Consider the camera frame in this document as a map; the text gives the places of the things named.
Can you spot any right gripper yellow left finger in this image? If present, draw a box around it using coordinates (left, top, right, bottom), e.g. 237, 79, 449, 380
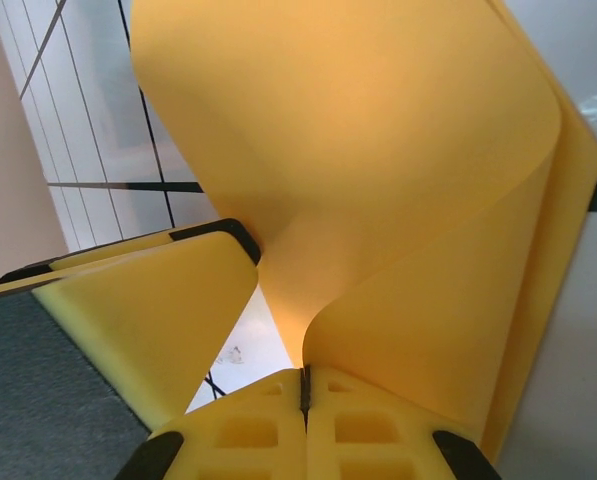
121, 367, 308, 480

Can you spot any yellow paper sheet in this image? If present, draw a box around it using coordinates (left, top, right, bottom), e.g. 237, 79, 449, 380
129, 0, 597, 464

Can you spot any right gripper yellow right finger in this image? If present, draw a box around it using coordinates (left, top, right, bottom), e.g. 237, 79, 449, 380
305, 363, 503, 480

